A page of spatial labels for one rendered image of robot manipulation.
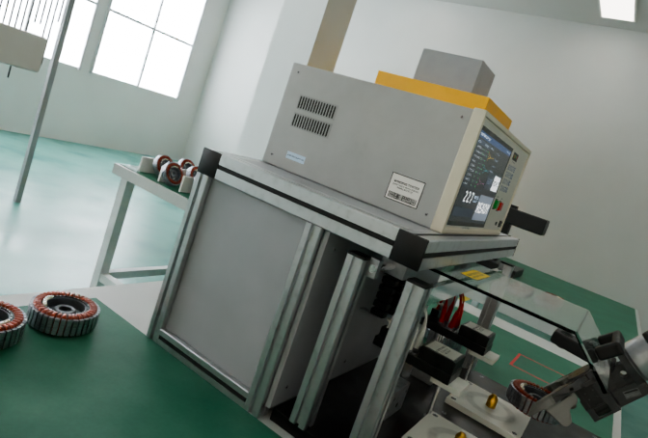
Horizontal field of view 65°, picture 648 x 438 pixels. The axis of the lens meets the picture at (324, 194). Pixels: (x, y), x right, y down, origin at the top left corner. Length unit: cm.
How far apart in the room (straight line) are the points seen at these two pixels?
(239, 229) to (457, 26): 623
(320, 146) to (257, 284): 28
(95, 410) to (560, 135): 590
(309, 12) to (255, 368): 435
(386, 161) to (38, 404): 62
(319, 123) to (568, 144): 547
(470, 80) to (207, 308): 426
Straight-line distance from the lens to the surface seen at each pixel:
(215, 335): 93
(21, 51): 58
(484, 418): 114
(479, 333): 114
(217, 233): 91
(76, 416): 80
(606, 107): 636
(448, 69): 504
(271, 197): 82
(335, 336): 79
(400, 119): 88
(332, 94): 95
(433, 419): 103
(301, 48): 492
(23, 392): 84
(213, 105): 874
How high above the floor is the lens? 120
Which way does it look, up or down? 6 degrees down
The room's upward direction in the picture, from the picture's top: 19 degrees clockwise
